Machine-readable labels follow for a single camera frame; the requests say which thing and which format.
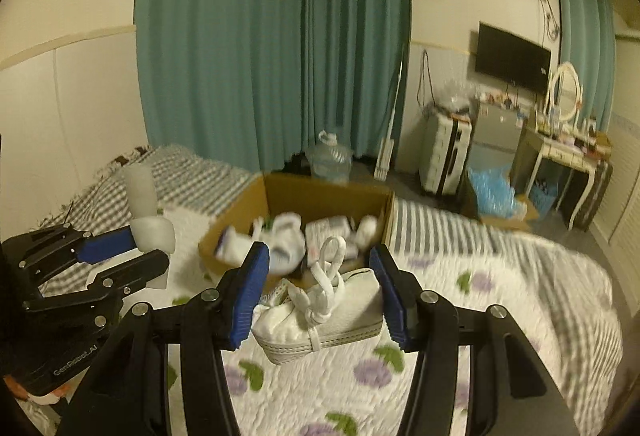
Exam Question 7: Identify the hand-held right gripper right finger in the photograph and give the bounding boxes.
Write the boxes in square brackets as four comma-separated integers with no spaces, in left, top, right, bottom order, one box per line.
[367,245,591,436]

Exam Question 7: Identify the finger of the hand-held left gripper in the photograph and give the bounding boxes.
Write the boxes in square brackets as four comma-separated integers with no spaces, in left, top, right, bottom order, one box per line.
[16,223,140,285]
[22,250,170,323]

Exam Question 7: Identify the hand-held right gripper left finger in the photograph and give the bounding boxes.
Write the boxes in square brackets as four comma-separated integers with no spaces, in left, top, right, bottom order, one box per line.
[57,241,271,436]

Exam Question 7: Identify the small printed packet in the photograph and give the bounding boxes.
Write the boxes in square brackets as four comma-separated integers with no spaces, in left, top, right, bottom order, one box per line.
[260,278,297,308]

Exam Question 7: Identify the white canvas shoe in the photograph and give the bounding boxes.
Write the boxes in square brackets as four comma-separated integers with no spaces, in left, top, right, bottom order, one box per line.
[250,236,386,364]

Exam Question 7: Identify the grey and white sock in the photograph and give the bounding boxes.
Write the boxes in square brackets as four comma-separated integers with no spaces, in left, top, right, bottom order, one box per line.
[215,226,257,267]

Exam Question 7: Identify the long white sock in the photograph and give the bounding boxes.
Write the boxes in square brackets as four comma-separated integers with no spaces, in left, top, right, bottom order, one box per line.
[122,163,177,289]

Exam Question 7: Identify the white shoes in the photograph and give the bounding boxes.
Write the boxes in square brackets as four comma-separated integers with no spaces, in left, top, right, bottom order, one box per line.
[254,213,307,275]

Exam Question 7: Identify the small white sock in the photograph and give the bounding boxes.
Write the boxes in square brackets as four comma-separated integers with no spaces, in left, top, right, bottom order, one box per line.
[352,215,379,248]

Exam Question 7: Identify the pale patterned tissue packet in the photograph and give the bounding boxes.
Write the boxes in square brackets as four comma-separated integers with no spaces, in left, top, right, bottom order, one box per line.
[305,216,357,262]

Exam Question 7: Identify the brown cardboard box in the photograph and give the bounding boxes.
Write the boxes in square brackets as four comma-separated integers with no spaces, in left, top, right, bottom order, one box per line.
[197,172,397,299]

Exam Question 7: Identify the brown patterned cloth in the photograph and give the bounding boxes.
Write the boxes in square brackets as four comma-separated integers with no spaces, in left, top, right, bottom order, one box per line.
[97,146,151,168]

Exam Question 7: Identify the blue plastic bag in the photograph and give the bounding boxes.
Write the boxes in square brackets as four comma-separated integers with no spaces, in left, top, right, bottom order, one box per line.
[467,166,521,219]

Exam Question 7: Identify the clear water jug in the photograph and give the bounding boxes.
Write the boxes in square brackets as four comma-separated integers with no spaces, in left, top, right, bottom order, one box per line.
[306,130,355,184]

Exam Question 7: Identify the white slim pole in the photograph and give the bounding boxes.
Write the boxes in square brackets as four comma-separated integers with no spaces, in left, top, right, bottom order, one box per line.
[374,61,406,181]

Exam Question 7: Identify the white suitcase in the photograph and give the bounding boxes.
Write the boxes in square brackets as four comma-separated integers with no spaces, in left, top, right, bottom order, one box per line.
[419,111,473,198]

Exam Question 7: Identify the blue basket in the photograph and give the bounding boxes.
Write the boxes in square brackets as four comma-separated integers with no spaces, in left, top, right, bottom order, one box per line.
[530,181,558,212]

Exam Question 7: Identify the grey mini fridge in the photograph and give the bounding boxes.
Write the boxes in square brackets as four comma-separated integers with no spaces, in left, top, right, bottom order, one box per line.
[470,101,526,162]

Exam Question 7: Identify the clear plastic bag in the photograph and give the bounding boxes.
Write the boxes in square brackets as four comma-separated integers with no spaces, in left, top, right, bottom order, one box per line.
[435,78,473,114]

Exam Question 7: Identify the white dressing table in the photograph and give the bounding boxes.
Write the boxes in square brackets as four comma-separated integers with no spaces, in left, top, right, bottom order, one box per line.
[510,126,608,232]

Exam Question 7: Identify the cluster of small toiletries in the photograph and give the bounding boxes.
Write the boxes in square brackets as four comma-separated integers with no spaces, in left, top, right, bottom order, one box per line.
[475,91,526,112]

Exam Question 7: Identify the dark striped suitcase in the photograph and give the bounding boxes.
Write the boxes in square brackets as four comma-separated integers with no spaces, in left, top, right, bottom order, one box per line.
[575,158,613,232]

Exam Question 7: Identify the wide teal curtain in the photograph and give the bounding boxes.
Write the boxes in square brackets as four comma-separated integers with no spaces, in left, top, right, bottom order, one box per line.
[135,0,307,173]

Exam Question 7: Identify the cluster of cosmetics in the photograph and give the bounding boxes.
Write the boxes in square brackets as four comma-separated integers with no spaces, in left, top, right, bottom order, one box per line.
[525,108,613,152]

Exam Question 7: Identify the white oval mirror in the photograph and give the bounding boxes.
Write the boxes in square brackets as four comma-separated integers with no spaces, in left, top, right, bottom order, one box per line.
[545,62,585,124]

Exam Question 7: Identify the narrow teal curtain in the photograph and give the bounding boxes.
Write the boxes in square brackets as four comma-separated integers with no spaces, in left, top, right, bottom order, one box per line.
[555,0,617,137]

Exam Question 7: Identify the black wall cable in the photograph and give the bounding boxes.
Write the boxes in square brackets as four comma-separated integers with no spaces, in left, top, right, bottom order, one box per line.
[417,48,437,109]

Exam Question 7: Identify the black wall television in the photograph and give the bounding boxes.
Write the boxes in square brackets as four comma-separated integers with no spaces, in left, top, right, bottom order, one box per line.
[474,21,552,94]

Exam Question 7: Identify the air conditioner cable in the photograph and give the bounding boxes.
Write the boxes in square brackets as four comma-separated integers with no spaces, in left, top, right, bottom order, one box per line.
[540,0,561,42]

